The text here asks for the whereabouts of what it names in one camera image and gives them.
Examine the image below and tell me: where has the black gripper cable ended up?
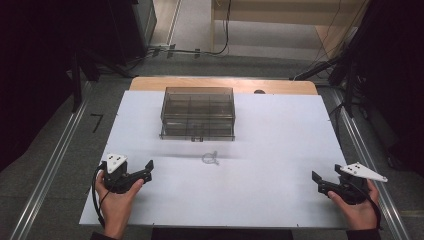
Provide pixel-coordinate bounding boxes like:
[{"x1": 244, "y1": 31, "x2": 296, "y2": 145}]
[
  {"x1": 91, "y1": 162, "x2": 112, "y2": 229},
  {"x1": 348, "y1": 179, "x2": 383, "y2": 231}
]

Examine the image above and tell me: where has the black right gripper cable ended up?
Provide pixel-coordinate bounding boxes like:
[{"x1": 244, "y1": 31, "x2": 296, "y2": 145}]
[{"x1": 348, "y1": 179, "x2": 383, "y2": 231}]

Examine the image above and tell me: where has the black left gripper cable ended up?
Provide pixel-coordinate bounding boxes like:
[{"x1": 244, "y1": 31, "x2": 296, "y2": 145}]
[{"x1": 91, "y1": 162, "x2": 112, "y2": 229}]

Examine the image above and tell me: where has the person's left hand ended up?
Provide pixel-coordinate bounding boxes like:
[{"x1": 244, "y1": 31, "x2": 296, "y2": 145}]
[{"x1": 94, "y1": 171, "x2": 146, "y2": 234}]

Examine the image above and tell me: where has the clear smoky plastic drawer box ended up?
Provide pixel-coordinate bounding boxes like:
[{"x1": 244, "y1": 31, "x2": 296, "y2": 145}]
[{"x1": 159, "y1": 86, "x2": 237, "y2": 143}]

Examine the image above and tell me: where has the white table board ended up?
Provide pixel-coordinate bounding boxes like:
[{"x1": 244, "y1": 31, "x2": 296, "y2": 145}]
[{"x1": 79, "y1": 89, "x2": 348, "y2": 230}]

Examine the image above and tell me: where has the black cabinet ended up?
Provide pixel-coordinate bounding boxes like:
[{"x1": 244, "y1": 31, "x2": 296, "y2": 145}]
[{"x1": 108, "y1": 0, "x2": 158, "y2": 64}]

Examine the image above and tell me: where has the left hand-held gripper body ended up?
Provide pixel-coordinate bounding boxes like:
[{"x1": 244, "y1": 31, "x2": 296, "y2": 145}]
[{"x1": 99, "y1": 153, "x2": 145, "y2": 195}]

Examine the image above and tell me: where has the black floor cable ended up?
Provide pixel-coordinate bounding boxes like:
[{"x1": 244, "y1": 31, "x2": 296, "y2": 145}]
[{"x1": 126, "y1": 0, "x2": 233, "y2": 71}]

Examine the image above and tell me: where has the metal floor rail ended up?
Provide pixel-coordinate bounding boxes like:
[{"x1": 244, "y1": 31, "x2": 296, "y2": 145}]
[
  {"x1": 329, "y1": 89, "x2": 412, "y2": 240},
  {"x1": 9, "y1": 81, "x2": 93, "y2": 240}
]

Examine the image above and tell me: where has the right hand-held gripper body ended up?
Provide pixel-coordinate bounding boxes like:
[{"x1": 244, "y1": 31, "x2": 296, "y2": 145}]
[{"x1": 334, "y1": 161, "x2": 389, "y2": 206}]

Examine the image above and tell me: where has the light wooden shelf unit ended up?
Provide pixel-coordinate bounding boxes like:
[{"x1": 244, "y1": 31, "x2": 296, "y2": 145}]
[{"x1": 210, "y1": 0, "x2": 369, "y2": 58}]

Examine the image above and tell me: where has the black metal stand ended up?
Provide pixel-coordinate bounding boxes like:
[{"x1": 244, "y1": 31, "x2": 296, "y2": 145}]
[
  {"x1": 289, "y1": 0, "x2": 374, "y2": 118},
  {"x1": 66, "y1": 46, "x2": 134, "y2": 113}
]

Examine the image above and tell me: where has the person's right hand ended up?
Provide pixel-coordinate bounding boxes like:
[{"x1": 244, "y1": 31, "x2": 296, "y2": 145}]
[{"x1": 327, "y1": 179, "x2": 382, "y2": 232}]

